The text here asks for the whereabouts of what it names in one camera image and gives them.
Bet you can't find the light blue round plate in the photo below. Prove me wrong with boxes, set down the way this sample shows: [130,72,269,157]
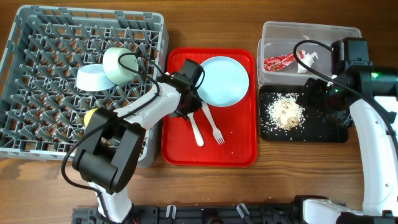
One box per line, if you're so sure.
[197,56,249,107]

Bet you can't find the white plastic spoon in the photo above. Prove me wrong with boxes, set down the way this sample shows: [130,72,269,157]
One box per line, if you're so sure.
[188,113,204,147]

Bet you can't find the white plastic fork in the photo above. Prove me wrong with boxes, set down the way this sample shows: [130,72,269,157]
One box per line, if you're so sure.
[201,101,224,145]

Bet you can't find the rice and food scraps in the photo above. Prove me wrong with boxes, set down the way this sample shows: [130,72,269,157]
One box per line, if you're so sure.
[261,93,306,132]

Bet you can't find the white paper napkin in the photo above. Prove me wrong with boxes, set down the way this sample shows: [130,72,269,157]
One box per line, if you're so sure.
[297,50,318,73]

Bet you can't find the red snack wrapper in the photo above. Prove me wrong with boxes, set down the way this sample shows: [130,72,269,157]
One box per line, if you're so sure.
[264,53,296,72]

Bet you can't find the green bowl with food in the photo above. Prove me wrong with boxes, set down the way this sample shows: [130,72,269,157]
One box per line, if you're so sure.
[103,47,139,85]

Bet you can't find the yellow plastic cup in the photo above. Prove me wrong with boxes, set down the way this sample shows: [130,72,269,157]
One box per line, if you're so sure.
[83,108,97,126]

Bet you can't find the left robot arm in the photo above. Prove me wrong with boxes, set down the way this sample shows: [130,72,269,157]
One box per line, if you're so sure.
[72,59,205,223]

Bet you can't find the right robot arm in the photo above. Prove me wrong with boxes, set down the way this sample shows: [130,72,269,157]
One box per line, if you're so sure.
[292,37,397,223]

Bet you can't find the black rectangular waste tray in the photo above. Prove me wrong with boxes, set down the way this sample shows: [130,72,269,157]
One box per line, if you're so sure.
[259,85,349,143]

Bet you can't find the clear plastic waste bin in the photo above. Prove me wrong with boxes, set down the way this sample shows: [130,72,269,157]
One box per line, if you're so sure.
[257,21,362,86]

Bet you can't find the grey plastic dishwasher rack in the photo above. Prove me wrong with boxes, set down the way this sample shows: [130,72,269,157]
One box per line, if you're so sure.
[1,5,169,161]

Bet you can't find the red plastic serving tray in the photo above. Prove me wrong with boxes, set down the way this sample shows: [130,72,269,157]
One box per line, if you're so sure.
[161,47,257,167]

